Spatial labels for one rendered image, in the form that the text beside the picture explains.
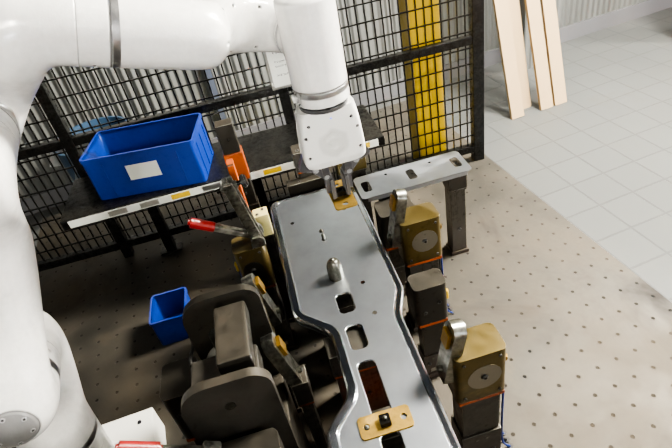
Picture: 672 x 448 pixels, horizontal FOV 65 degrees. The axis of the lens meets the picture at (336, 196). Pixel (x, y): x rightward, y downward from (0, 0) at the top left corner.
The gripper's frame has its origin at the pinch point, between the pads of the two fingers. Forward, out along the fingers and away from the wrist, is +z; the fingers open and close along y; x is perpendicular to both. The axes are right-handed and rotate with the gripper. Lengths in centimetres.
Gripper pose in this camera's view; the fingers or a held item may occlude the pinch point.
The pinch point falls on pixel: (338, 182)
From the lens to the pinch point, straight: 88.4
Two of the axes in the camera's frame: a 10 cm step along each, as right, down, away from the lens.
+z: 1.6, 8.0, 5.8
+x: -2.6, -5.3, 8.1
